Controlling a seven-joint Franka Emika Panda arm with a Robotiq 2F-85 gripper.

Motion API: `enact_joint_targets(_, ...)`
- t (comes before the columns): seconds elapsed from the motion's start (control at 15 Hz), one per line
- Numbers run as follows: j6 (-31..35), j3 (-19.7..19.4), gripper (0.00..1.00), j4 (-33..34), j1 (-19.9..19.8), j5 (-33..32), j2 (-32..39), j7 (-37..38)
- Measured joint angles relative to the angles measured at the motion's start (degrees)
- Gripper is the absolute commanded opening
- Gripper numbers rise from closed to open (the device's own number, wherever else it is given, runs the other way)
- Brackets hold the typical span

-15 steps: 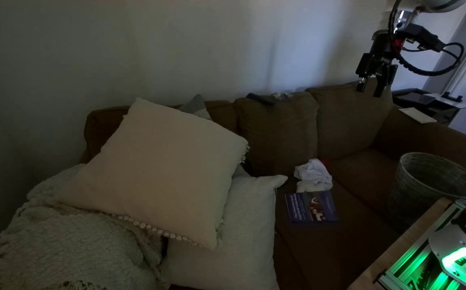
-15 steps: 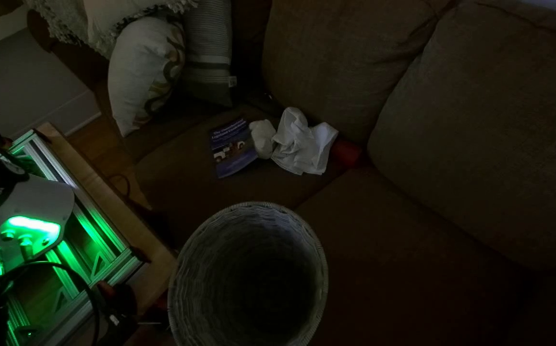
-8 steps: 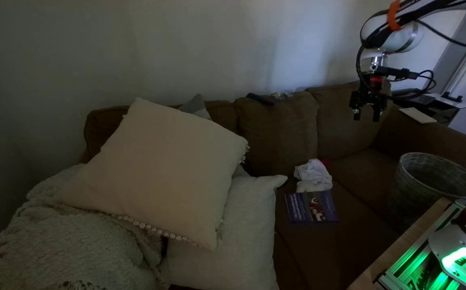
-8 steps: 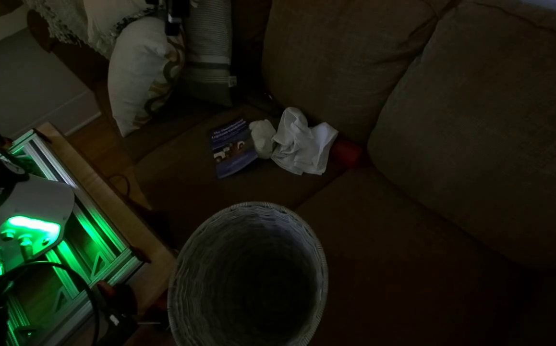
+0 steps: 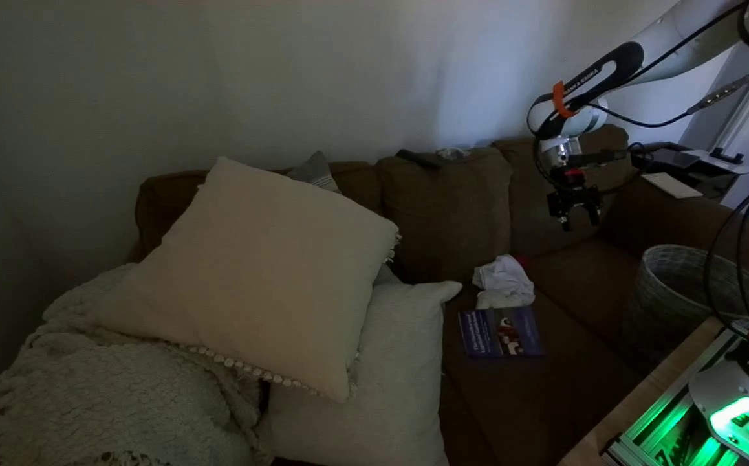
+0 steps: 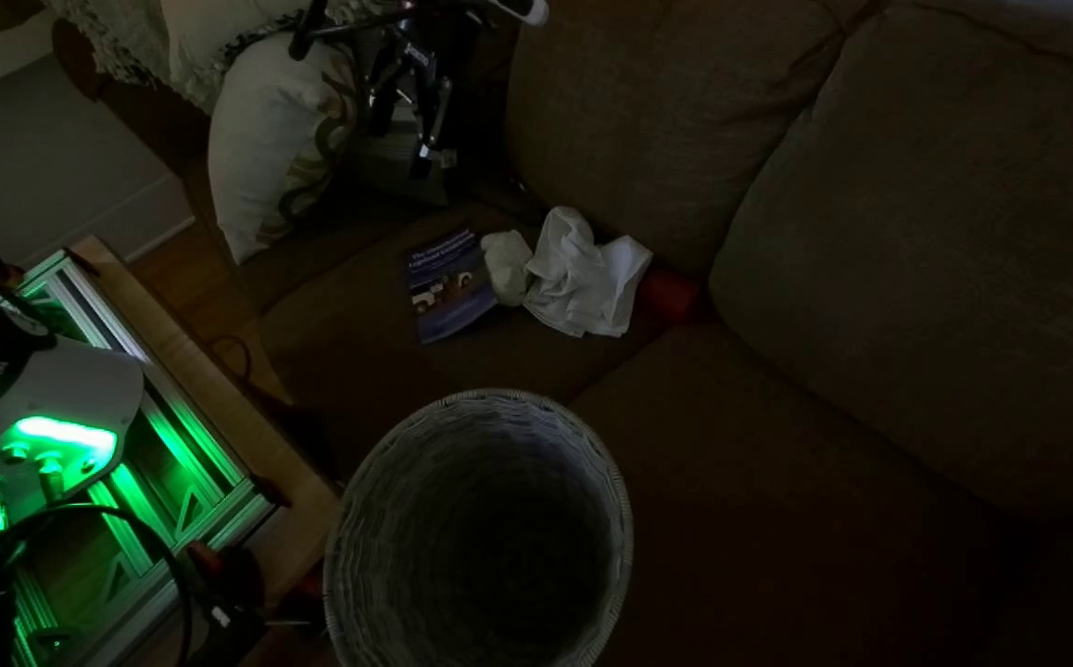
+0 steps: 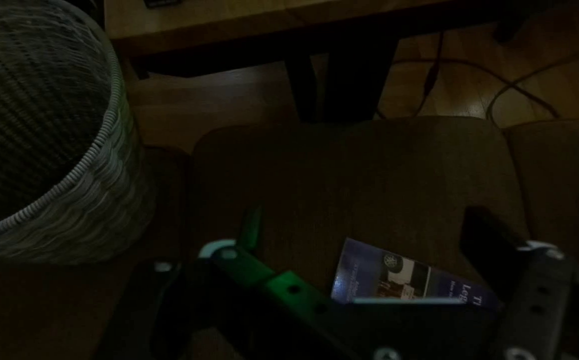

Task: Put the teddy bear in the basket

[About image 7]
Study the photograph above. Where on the blue booklet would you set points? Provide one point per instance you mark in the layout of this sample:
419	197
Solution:
394	275

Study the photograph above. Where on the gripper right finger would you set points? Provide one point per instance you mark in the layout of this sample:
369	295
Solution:
539	300

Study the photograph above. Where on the white wicker basket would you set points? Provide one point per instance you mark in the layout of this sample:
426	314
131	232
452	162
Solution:
44	125

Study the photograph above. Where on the wooden table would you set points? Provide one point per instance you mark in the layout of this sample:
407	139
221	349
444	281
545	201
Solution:
249	22

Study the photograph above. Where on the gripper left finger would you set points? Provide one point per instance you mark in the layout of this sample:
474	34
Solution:
289	292

